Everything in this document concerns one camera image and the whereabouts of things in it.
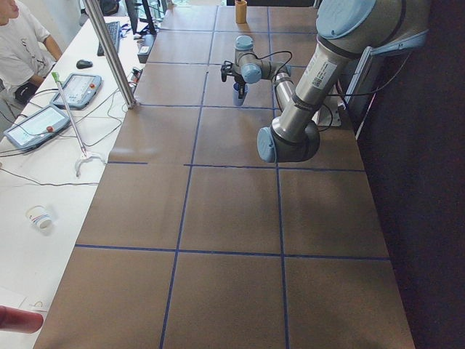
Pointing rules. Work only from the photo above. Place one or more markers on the bamboo wooden cup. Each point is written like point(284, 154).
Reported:
point(240, 11)

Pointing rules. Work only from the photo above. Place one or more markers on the red cylinder object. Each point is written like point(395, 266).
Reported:
point(22, 321)

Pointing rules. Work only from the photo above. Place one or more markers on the black monitor stand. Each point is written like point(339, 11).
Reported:
point(132, 9)

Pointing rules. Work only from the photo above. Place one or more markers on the black computer mouse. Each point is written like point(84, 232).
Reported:
point(83, 64)

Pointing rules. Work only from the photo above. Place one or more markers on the teach pendant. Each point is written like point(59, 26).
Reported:
point(79, 89)
point(38, 128)

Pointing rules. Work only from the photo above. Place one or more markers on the near teach pendant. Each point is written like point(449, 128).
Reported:
point(38, 128)

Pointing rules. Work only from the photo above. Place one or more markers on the black box with label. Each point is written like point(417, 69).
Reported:
point(145, 45)

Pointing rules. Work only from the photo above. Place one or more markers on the white paper cup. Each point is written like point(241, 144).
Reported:
point(40, 218)

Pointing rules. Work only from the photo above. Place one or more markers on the blue plastic cup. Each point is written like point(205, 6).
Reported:
point(241, 101)

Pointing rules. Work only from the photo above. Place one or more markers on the black keyboard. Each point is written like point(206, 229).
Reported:
point(114, 31)

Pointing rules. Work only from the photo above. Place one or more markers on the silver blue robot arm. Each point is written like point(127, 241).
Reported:
point(344, 30)

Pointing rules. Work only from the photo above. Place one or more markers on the reacher grabber tool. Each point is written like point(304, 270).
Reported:
point(86, 155)

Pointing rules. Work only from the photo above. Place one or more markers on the black orange connector block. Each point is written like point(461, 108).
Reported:
point(136, 72)

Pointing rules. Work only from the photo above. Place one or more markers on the far teach pendant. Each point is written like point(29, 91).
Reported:
point(79, 89)

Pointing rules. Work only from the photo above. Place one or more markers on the person in white shirt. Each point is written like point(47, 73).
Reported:
point(28, 51)

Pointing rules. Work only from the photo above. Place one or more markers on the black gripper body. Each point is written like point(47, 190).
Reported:
point(239, 80)

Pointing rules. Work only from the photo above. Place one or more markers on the aluminium frame post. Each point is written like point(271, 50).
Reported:
point(97, 19)

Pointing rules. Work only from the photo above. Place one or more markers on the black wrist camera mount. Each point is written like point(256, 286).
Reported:
point(227, 69)

